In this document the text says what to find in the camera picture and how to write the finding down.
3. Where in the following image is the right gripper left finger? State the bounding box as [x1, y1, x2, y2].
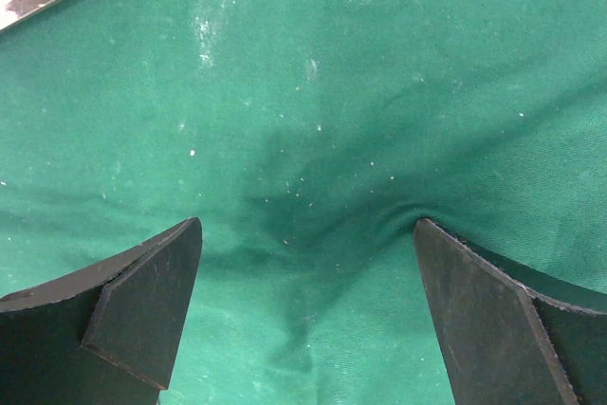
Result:
[1, 217, 202, 405]

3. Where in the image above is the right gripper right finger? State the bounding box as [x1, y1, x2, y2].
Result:
[414, 218, 606, 404]

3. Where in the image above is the green surgical cloth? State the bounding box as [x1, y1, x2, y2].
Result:
[1, 0, 606, 404]

